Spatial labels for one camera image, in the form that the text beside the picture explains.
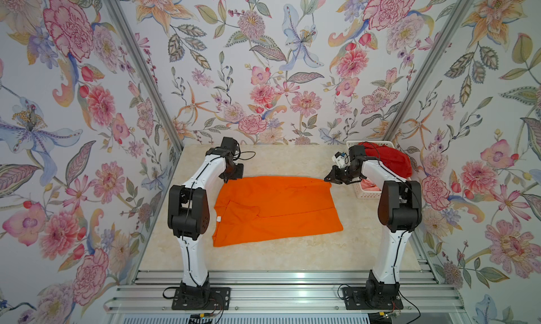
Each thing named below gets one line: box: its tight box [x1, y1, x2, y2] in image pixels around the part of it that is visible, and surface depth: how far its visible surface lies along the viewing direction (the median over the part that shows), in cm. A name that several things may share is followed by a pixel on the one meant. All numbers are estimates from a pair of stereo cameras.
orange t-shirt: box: [212, 176, 344, 248], surface depth 97 cm
